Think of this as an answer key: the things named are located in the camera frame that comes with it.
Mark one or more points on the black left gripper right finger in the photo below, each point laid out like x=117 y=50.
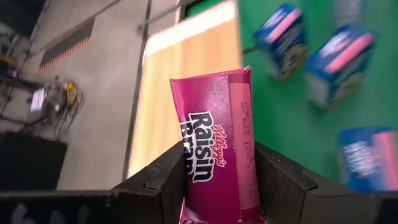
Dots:
x=283 y=193

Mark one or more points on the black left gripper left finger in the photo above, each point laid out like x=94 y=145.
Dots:
x=155 y=193

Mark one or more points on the Raisin Bran cereal box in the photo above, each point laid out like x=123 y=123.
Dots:
x=211 y=155

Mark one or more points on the Frosted Flakes cereal box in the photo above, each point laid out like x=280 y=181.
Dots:
x=370 y=158
x=340 y=59
x=281 y=34

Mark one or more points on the wooden shelf with black legs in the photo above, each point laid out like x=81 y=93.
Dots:
x=192 y=77

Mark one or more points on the black box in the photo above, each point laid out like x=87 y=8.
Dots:
x=31 y=161

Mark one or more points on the yellow plug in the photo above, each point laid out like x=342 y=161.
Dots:
x=71 y=92

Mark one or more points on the grey box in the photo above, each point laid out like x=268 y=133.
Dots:
x=38 y=99

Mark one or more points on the yellow black hazard strip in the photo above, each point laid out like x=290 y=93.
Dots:
x=66 y=46

